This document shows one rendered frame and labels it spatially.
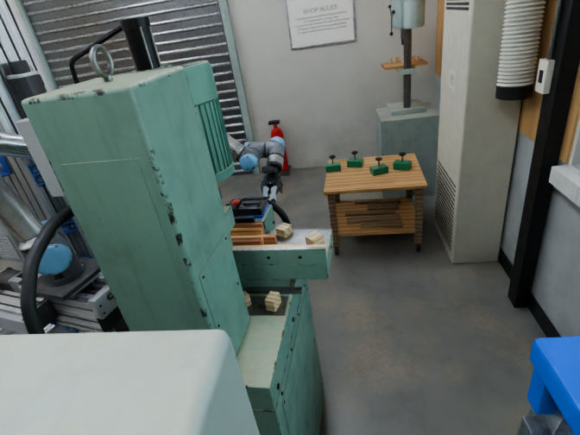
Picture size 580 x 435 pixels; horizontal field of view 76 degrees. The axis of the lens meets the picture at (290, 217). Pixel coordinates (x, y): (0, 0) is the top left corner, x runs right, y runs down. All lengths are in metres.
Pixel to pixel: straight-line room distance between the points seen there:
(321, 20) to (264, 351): 3.40
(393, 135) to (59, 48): 3.52
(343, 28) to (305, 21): 0.38
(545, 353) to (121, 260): 0.76
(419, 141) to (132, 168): 2.83
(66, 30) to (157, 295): 4.15
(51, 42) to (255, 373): 4.38
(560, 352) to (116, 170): 0.74
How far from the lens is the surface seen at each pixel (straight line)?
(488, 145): 2.35
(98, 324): 1.66
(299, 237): 1.30
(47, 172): 0.90
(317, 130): 4.21
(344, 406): 1.91
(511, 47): 2.07
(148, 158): 0.71
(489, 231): 2.62
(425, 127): 3.31
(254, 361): 1.06
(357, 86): 4.10
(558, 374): 0.59
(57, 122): 0.79
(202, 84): 1.02
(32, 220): 1.45
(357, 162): 2.78
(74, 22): 4.77
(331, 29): 4.02
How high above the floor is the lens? 1.59
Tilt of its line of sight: 28 degrees down
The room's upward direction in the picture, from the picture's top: 9 degrees counter-clockwise
